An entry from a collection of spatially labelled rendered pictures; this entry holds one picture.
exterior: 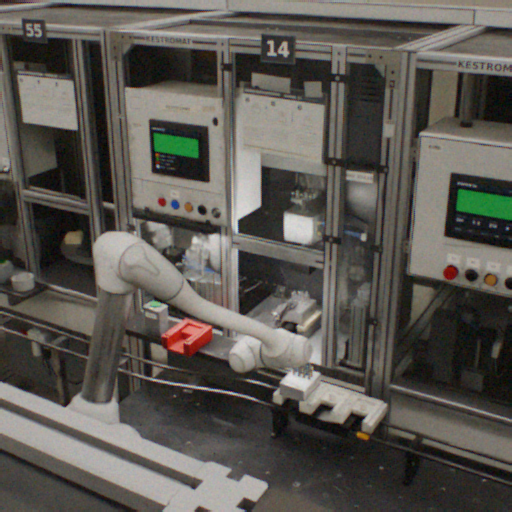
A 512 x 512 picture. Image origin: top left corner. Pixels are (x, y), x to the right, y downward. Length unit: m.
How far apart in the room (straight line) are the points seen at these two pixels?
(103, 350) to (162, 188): 0.71
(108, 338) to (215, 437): 0.62
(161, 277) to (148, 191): 0.72
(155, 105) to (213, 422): 1.17
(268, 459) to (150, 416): 0.51
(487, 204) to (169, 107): 1.14
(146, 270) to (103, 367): 0.41
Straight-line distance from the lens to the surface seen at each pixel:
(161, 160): 2.71
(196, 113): 2.59
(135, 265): 2.12
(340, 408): 2.53
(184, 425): 2.79
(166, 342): 2.79
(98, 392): 2.42
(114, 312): 2.32
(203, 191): 2.66
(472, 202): 2.22
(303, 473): 2.57
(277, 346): 2.41
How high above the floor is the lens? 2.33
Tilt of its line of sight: 24 degrees down
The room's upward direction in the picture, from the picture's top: straight up
